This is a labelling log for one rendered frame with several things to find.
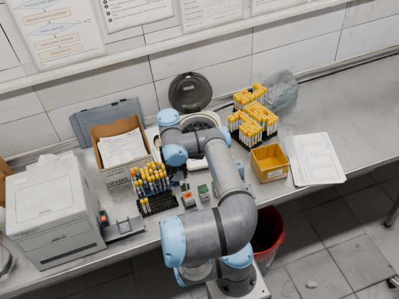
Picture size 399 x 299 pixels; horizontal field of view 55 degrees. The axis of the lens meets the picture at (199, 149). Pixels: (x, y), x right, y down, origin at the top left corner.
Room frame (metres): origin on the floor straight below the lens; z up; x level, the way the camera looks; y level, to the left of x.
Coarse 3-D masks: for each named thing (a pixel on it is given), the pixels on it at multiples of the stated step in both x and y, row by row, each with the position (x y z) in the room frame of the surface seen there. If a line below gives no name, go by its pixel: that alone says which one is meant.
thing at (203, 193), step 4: (204, 184) 0.98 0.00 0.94; (200, 188) 0.96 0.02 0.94; (204, 188) 0.96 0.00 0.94; (200, 192) 0.94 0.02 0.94; (204, 192) 0.94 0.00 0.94; (208, 192) 0.94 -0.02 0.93; (200, 196) 0.94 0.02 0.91; (204, 196) 0.94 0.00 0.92; (208, 196) 0.94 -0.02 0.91; (204, 200) 0.93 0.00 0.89; (208, 200) 0.94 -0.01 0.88
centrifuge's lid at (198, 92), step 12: (192, 72) 1.44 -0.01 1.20; (180, 84) 1.48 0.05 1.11; (192, 84) 1.49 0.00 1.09; (204, 84) 1.47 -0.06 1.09; (168, 96) 1.42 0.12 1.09; (180, 96) 1.47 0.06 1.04; (192, 96) 1.47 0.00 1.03; (204, 96) 1.46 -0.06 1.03; (180, 108) 1.43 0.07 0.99; (192, 108) 1.44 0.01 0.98
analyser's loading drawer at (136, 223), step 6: (138, 216) 0.88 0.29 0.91; (120, 222) 0.85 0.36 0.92; (126, 222) 0.85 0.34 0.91; (132, 222) 0.85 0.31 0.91; (138, 222) 0.84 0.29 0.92; (102, 228) 0.84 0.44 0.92; (108, 228) 0.83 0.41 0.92; (114, 228) 0.83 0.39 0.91; (120, 228) 0.83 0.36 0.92; (126, 228) 0.82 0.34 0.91; (132, 228) 0.82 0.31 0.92; (138, 228) 0.82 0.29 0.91; (144, 228) 0.82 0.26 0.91; (102, 234) 0.81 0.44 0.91; (108, 234) 0.81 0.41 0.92; (114, 234) 0.80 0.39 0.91; (120, 234) 0.80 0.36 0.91; (126, 234) 0.80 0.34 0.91; (108, 240) 0.78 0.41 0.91
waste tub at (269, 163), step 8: (272, 144) 1.14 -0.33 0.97; (256, 152) 1.12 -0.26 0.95; (264, 152) 1.13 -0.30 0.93; (272, 152) 1.14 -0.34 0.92; (280, 152) 1.10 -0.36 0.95; (256, 160) 1.05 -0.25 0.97; (264, 160) 1.12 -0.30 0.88; (272, 160) 1.12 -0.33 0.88; (280, 160) 1.09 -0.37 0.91; (288, 160) 1.03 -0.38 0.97; (256, 168) 1.05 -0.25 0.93; (264, 168) 1.07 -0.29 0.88; (272, 168) 1.00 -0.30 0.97; (280, 168) 1.01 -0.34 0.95; (288, 168) 1.02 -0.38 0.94; (264, 176) 1.00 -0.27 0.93; (272, 176) 1.00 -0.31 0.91; (280, 176) 1.01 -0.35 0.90
